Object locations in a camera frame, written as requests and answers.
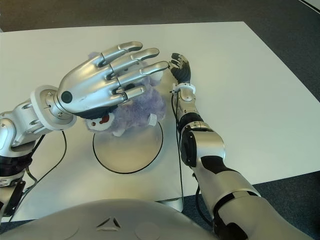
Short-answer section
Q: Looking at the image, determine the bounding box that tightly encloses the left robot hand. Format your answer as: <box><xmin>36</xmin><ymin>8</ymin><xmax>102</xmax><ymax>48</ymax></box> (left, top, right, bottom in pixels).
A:
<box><xmin>56</xmin><ymin>41</ymin><xmax>170</xmax><ymax>120</ymax></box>

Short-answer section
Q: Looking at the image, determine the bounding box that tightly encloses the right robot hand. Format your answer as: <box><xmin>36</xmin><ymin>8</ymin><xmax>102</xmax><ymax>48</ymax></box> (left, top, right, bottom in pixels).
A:
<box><xmin>169</xmin><ymin>52</ymin><xmax>192</xmax><ymax>85</ymax></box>

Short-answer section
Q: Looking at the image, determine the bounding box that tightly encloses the purple plush bunny doll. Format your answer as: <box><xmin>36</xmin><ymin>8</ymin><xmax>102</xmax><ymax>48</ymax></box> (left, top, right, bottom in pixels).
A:
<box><xmin>84</xmin><ymin>51</ymin><xmax>168</xmax><ymax>138</ymax></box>

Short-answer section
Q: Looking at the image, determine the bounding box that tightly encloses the white plate black rim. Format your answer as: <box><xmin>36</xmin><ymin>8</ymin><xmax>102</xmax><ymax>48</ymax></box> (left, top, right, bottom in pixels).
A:
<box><xmin>92</xmin><ymin>124</ymin><xmax>164</xmax><ymax>175</ymax></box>

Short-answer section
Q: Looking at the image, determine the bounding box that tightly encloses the silver robot torso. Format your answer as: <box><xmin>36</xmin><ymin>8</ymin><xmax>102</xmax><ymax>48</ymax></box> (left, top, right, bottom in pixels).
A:
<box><xmin>0</xmin><ymin>198</ymin><xmax>220</xmax><ymax>240</ymax></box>

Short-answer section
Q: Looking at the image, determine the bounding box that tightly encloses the grey table leg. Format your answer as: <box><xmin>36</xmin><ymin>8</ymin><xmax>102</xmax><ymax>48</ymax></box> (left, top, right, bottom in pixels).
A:
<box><xmin>156</xmin><ymin>196</ymin><xmax>185</xmax><ymax>213</ymax></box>

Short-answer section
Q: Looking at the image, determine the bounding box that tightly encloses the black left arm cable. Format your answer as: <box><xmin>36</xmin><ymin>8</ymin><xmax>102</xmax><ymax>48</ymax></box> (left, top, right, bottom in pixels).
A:
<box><xmin>8</xmin><ymin>129</ymin><xmax>68</xmax><ymax>223</ymax></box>

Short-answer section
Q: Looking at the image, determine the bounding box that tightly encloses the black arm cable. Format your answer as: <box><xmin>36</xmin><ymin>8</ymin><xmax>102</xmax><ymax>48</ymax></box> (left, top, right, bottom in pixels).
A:
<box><xmin>169</xmin><ymin>92</ymin><xmax>216</xmax><ymax>230</ymax></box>
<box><xmin>8</xmin><ymin>129</ymin><xmax>68</xmax><ymax>223</ymax></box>

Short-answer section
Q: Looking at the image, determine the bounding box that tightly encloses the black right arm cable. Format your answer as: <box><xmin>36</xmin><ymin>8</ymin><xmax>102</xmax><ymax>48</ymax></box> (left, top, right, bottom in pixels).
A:
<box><xmin>169</xmin><ymin>92</ymin><xmax>216</xmax><ymax>230</ymax></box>

